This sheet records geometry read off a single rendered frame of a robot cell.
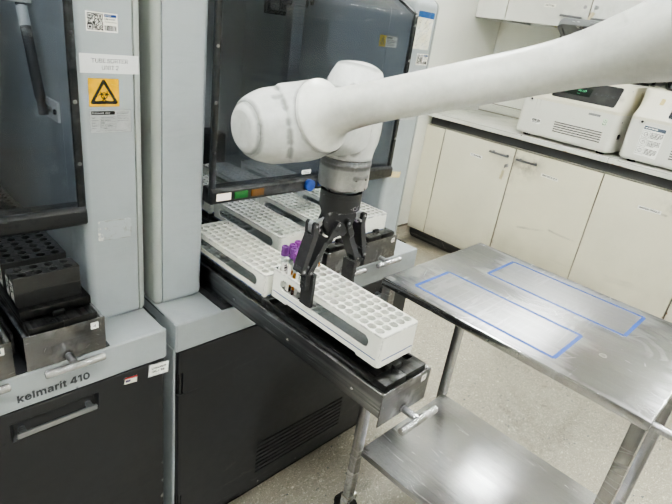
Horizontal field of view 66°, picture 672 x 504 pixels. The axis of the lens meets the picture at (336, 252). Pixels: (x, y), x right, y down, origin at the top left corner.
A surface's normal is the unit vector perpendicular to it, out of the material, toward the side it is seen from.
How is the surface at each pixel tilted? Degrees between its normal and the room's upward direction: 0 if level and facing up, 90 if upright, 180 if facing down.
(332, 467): 0
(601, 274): 90
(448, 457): 0
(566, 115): 90
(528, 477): 0
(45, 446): 90
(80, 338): 90
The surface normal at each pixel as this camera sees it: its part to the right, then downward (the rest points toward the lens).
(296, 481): 0.13, -0.91
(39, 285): 0.69, 0.37
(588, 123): -0.73, 0.18
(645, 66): -0.50, 0.81
